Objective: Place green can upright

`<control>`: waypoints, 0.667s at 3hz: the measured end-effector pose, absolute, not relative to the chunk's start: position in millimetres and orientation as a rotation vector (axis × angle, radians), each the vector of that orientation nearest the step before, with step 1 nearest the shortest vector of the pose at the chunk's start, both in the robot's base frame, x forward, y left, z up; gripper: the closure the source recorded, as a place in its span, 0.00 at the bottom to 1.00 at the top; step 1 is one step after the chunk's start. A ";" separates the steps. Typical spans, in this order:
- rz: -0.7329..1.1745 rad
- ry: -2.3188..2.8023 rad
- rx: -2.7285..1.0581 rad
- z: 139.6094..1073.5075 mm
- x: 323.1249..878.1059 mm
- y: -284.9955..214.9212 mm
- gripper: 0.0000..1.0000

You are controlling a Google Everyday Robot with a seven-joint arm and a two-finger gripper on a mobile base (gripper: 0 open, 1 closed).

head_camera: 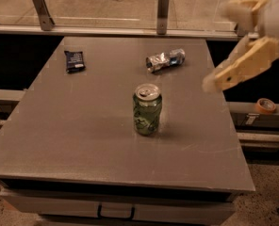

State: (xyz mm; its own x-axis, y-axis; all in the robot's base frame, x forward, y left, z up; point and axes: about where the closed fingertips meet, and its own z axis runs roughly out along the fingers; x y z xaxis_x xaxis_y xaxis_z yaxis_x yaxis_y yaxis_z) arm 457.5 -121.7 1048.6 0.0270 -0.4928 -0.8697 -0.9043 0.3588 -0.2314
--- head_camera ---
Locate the left metal bracket post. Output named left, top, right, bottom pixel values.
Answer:
left=32, top=0, right=55, bottom=31

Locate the orange tape roll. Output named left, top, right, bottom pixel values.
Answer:
left=255, top=98, right=276, bottom=114

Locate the middle metal bracket post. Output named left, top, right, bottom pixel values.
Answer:
left=156, top=0, right=170, bottom=35

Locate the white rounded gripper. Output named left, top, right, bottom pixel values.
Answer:
left=202, top=0, right=279, bottom=93

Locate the dark blue snack packet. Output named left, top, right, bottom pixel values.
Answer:
left=64, top=51, right=86, bottom=73

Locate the black drawer handle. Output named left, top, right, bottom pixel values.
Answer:
left=96, top=204, right=136, bottom=220

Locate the crushed silver blue can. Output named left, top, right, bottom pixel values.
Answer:
left=146, top=49, right=186, bottom=73

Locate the green soda can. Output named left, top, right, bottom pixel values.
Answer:
left=133, top=84, right=162, bottom=136

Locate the glass barrier panel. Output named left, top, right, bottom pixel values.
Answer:
left=0, top=0, right=279, bottom=33

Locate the grey drawer with handle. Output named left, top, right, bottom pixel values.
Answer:
left=0, top=188, right=235, bottom=226

